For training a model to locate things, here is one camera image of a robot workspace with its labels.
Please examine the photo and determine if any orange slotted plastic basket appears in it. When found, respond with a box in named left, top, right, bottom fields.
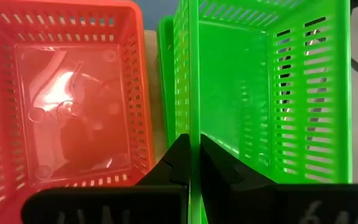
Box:
left=0, top=0, right=157, bottom=224

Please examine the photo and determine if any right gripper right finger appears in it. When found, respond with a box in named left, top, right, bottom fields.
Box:
left=200, top=133, right=358, bottom=224

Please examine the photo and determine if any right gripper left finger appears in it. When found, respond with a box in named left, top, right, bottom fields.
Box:
left=20, top=133, right=191, bottom=224

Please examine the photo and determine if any green slotted plastic basket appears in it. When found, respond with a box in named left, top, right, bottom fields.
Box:
left=173, top=0, right=354, bottom=224
left=156, top=15, right=177, bottom=147

